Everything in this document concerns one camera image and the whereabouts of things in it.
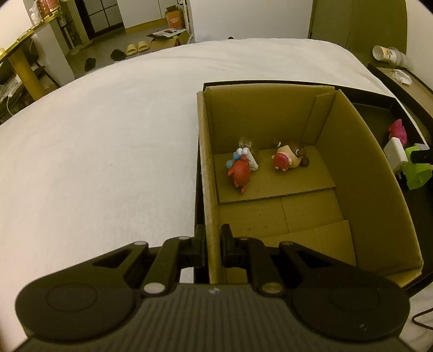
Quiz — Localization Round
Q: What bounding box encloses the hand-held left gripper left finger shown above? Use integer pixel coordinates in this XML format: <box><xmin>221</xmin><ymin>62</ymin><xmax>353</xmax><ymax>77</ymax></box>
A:
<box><xmin>91</xmin><ymin>223</ymin><xmax>207</xmax><ymax>296</ymax></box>

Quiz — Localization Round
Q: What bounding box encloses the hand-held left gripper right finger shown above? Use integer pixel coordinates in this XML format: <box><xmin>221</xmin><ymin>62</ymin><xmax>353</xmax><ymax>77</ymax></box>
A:
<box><xmin>220</xmin><ymin>223</ymin><xmax>343</xmax><ymax>297</ymax></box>

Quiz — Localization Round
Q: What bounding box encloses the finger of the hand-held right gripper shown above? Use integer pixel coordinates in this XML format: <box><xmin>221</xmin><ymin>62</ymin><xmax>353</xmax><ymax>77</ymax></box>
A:
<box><xmin>410</xmin><ymin>148</ymin><xmax>433</xmax><ymax>164</ymax></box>

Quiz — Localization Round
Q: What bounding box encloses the green toy house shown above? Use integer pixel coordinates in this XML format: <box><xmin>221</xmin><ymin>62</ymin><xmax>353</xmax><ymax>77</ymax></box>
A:
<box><xmin>404</xmin><ymin>144</ymin><xmax>433</xmax><ymax>190</ymax></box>

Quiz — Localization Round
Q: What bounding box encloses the white charger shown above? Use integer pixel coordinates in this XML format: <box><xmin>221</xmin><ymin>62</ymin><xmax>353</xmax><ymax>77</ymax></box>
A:
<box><xmin>383</xmin><ymin>137</ymin><xmax>408</xmax><ymax>177</ymax></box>

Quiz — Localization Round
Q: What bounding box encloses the pink toy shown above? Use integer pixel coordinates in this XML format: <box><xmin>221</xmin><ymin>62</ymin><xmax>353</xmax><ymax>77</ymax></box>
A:
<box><xmin>388</xmin><ymin>119</ymin><xmax>408</xmax><ymax>144</ymax></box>

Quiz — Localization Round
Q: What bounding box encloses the black tray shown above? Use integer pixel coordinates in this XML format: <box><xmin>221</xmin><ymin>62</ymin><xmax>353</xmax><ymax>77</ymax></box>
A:
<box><xmin>193</xmin><ymin>80</ymin><xmax>433</xmax><ymax>298</ymax></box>

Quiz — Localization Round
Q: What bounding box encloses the brown cardboard box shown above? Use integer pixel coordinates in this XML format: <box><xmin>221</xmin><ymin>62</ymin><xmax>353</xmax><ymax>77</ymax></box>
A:
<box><xmin>196</xmin><ymin>84</ymin><xmax>424</xmax><ymax>288</ymax></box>

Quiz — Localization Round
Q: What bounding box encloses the red and blue figurine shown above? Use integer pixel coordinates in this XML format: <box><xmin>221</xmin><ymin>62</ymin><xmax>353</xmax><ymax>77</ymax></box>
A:
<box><xmin>226</xmin><ymin>136</ymin><xmax>260</xmax><ymax>195</ymax></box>

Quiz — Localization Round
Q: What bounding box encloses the brown-haired doll figurine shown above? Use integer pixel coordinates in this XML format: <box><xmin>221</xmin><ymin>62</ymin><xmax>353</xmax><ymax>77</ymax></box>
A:
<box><xmin>271</xmin><ymin>139</ymin><xmax>310</xmax><ymax>173</ymax></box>

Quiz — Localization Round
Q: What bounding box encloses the black nightstand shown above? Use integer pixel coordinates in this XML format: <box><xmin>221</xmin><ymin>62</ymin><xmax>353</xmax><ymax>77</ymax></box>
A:
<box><xmin>367</xmin><ymin>63</ymin><xmax>433</xmax><ymax>136</ymax></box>

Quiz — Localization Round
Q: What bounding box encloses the paper noodle cup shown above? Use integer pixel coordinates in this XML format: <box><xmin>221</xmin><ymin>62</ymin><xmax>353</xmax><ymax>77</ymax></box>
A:
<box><xmin>372</xmin><ymin>45</ymin><xmax>406</xmax><ymax>66</ymax></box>

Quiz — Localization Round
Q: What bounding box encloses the green headboard panel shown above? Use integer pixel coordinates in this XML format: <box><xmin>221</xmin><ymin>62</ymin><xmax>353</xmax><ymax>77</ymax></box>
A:
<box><xmin>309</xmin><ymin>0</ymin><xmax>408</xmax><ymax>63</ymax></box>

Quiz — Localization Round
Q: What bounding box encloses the flat cardboard box with paper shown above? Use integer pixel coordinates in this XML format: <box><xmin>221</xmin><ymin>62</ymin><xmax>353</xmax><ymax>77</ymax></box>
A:
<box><xmin>147</xmin><ymin>28</ymin><xmax>190</xmax><ymax>51</ymax></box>

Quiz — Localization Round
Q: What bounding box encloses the orange cardboard box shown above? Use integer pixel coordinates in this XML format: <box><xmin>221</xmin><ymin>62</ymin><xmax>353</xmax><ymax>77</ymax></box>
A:
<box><xmin>165</xmin><ymin>7</ymin><xmax>185</xmax><ymax>29</ymax></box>

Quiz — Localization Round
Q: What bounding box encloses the black-framed glass door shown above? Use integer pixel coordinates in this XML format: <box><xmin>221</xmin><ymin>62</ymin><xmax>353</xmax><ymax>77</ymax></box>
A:
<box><xmin>79</xmin><ymin>0</ymin><xmax>124</xmax><ymax>34</ymax></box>

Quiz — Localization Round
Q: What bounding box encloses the round table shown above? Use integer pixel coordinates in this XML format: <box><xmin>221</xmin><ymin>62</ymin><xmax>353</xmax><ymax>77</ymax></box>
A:
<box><xmin>0</xmin><ymin>14</ymin><xmax>63</xmax><ymax>100</ymax></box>

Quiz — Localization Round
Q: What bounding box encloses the red box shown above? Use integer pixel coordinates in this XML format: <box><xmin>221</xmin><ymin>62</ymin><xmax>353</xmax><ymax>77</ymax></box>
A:
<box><xmin>37</xmin><ymin>0</ymin><xmax>61</xmax><ymax>16</ymax></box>

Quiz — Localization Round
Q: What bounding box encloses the black cable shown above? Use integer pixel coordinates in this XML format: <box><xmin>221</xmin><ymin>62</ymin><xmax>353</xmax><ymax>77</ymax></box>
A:
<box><xmin>410</xmin><ymin>309</ymin><xmax>433</xmax><ymax>330</ymax></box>

